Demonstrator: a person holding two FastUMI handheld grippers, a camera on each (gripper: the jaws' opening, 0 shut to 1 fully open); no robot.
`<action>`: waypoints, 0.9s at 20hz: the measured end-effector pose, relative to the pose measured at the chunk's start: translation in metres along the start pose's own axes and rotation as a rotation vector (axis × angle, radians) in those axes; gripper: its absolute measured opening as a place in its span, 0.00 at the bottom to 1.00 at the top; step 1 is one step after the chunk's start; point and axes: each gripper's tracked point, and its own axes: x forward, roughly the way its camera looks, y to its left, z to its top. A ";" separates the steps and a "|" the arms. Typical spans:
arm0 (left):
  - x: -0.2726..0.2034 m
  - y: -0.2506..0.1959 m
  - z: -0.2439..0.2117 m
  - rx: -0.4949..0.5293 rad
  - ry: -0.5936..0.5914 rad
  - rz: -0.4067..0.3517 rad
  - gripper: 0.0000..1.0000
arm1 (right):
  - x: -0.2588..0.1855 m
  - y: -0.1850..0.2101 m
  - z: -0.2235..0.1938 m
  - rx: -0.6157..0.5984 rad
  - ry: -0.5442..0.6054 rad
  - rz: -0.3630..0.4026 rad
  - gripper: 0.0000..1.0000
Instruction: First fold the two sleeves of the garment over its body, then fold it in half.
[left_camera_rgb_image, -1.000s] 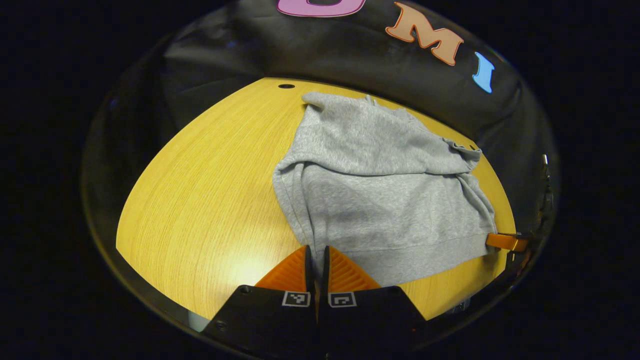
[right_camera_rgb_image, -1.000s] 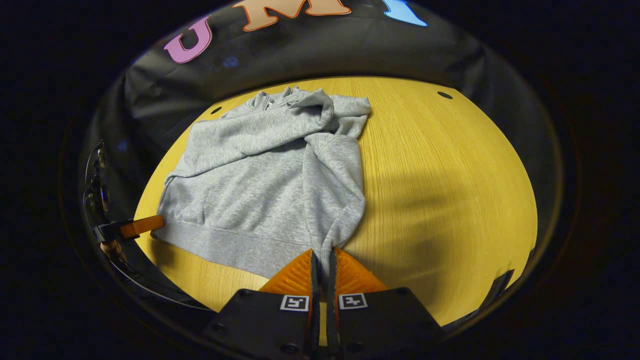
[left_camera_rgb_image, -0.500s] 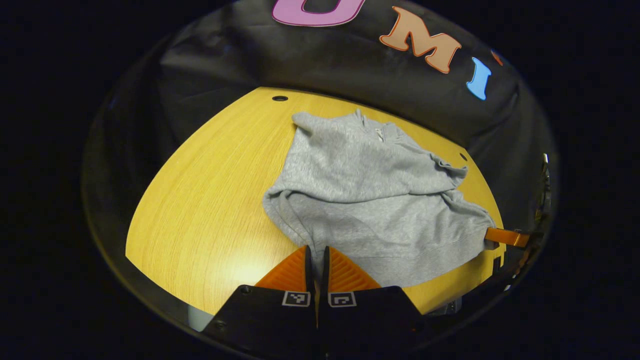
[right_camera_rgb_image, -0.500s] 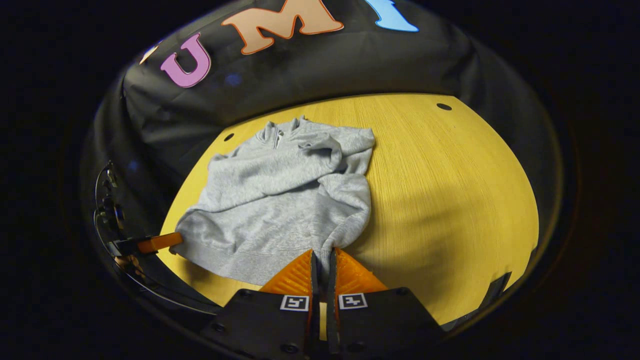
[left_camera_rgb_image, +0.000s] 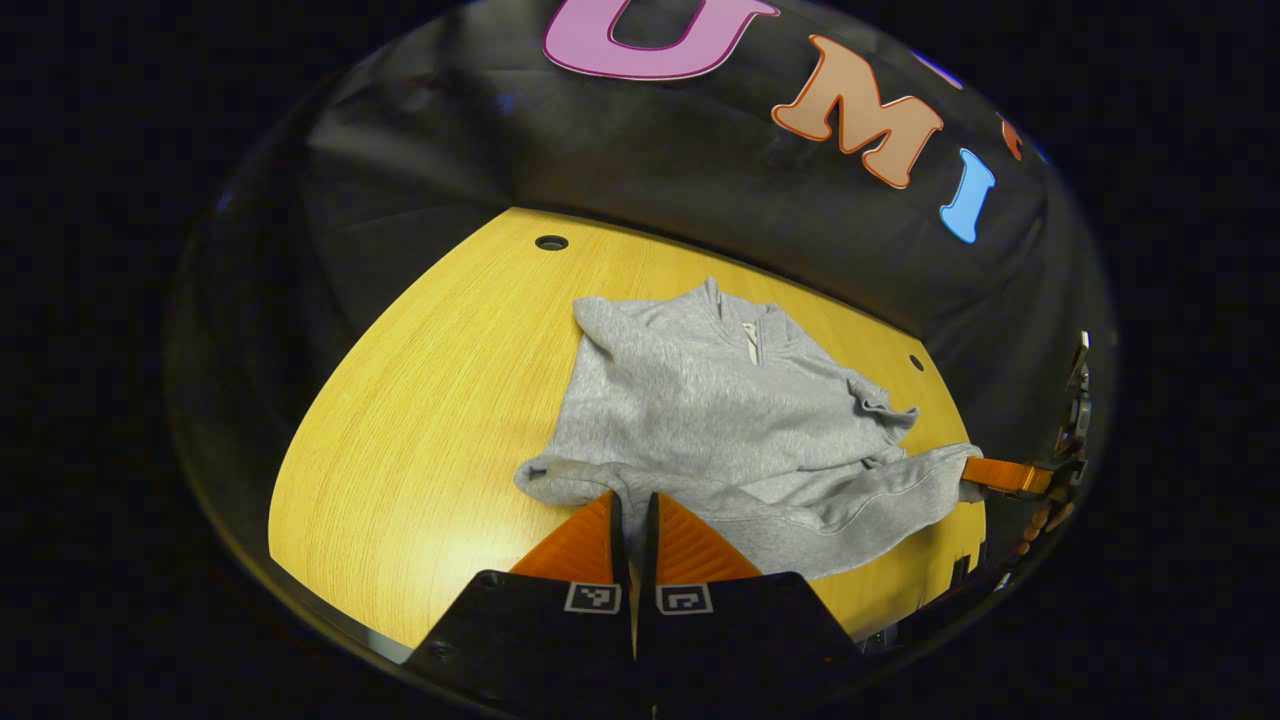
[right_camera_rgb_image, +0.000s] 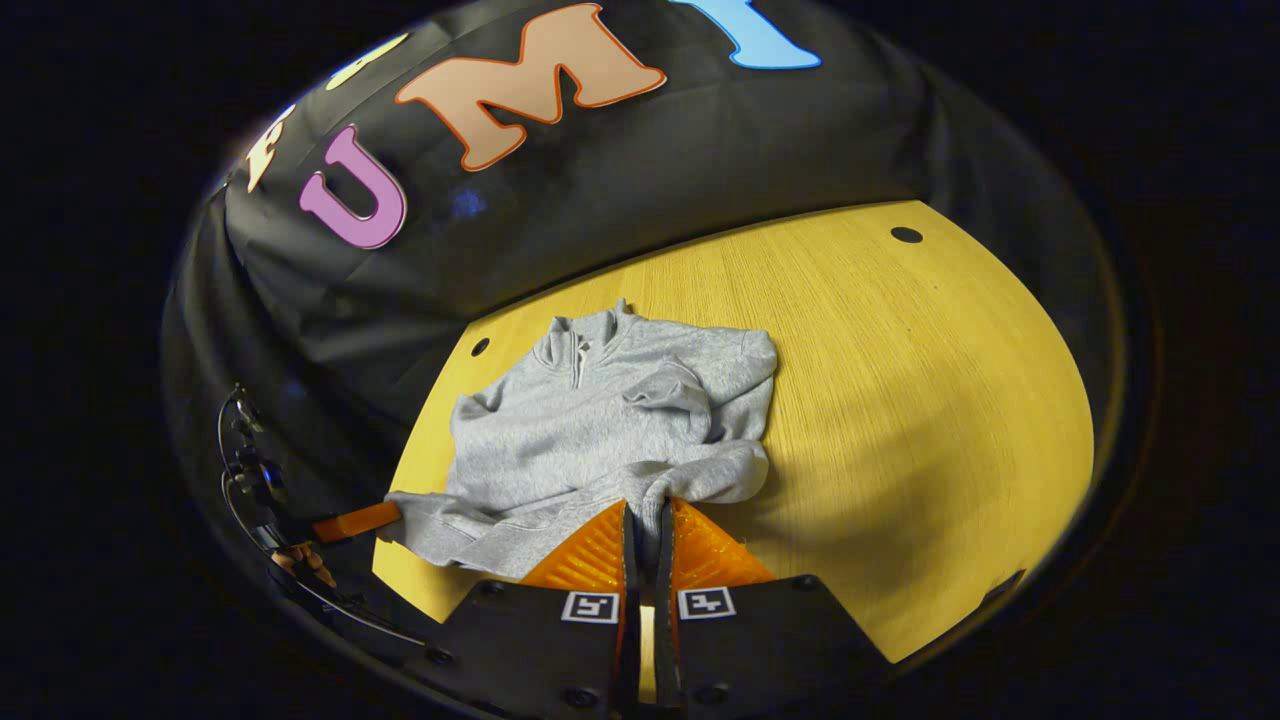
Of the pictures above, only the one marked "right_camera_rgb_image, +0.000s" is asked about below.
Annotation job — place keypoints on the black backdrop cloth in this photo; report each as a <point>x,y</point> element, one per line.
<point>620,170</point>

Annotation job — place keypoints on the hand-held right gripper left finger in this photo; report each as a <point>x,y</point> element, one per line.
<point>530,640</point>

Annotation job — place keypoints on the grey zip-neck sweatshirt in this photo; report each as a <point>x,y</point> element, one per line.
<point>580,430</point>

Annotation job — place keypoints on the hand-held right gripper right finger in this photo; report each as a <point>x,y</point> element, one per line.
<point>770,640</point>

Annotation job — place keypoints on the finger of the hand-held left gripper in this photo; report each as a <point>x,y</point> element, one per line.
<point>355,522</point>

